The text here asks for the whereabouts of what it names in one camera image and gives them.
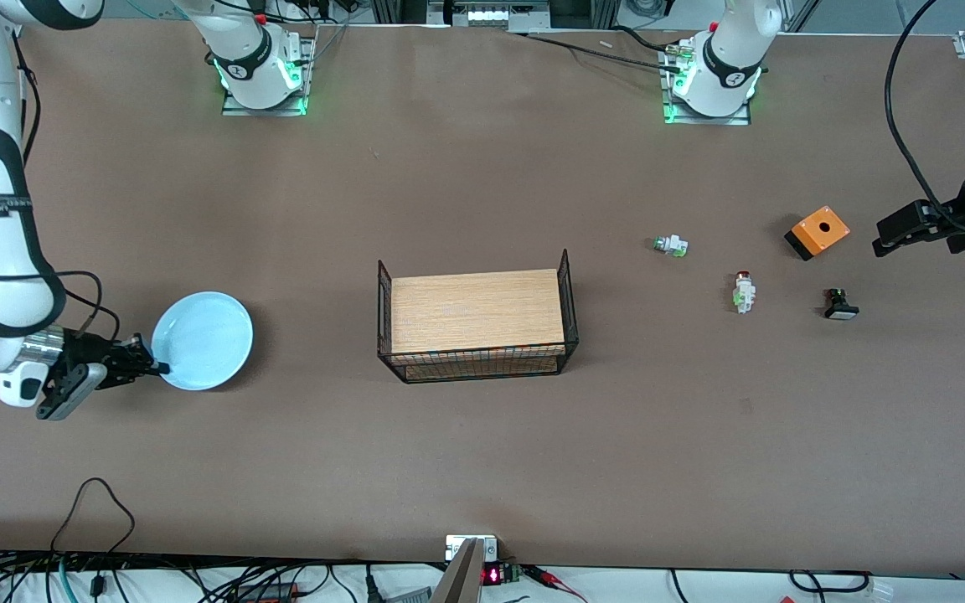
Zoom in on wooden board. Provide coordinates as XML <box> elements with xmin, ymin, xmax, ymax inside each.
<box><xmin>390</xmin><ymin>268</ymin><xmax>567</xmax><ymax>354</ymax></box>

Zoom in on white lit device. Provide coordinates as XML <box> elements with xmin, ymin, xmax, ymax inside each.
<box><xmin>446</xmin><ymin>0</ymin><xmax>550</xmax><ymax>30</ymax></box>

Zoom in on red push button switch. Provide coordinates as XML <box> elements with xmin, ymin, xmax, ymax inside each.
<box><xmin>732</xmin><ymin>271</ymin><xmax>758</xmax><ymax>316</ymax></box>

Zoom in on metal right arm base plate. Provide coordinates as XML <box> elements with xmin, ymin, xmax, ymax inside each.
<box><xmin>221</xmin><ymin>35</ymin><xmax>316</xmax><ymax>116</ymax></box>

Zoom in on white mounting bracket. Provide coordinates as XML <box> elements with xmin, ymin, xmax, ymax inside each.
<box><xmin>446</xmin><ymin>534</ymin><xmax>498</xmax><ymax>562</ymax></box>

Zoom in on red clip lead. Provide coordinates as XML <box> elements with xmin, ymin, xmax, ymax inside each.
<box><xmin>524</xmin><ymin>565</ymin><xmax>588</xmax><ymax>603</ymax></box>

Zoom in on looped black cable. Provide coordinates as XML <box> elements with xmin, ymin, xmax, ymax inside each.
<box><xmin>51</xmin><ymin>477</ymin><xmax>136</xmax><ymax>558</ymax></box>

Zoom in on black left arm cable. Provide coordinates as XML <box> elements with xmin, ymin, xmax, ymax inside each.
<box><xmin>885</xmin><ymin>0</ymin><xmax>965</xmax><ymax>237</ymax></box>

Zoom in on black cable across table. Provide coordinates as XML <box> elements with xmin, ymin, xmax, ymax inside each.
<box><xmin>524</xmin><ymin>32</ymin><xmax>684</xmax><ymax>68</ymax></box>

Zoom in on orange button enclosure box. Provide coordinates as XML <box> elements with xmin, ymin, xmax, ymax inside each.
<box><xmin>784</xmin><ymin>205</ymin><xmax>852</xmax><ymax>262</ymax></box>

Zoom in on wire basket wooden top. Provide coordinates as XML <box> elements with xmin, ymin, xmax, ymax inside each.
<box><xmin>376</xmin><ymin>249</ymin><xmax>581</xmax><ymax>384</ymax></box>

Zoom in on grey metal bar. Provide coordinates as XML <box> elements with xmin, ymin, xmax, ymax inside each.
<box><xmin>431</xmin><ymin>538</ymin><xmax>485</xmax><ymax>603</ymax></box>

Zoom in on black square push button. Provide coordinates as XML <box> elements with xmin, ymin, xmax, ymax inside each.
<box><xmin>823</xmin><ymin>287</ymin><xmax>860</xmax><ymax>322</ymax></box>

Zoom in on black power adapter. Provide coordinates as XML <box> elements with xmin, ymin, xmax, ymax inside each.
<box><xmin>235</xmin><ymin>580</ymin><xmax>299</xmax><ymax>602</ymax></box>

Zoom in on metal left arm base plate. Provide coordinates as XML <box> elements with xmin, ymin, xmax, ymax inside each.
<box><xmin>661</xmin><ymin>38</ymin><xmax>753</xmax><ymax>126</ymax></box>

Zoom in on light blue plate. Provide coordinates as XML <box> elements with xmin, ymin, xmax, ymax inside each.
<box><xmin>151</xmin><ymin>291</ymin><xmax>255</xmax><ymax>392</ymax></box>

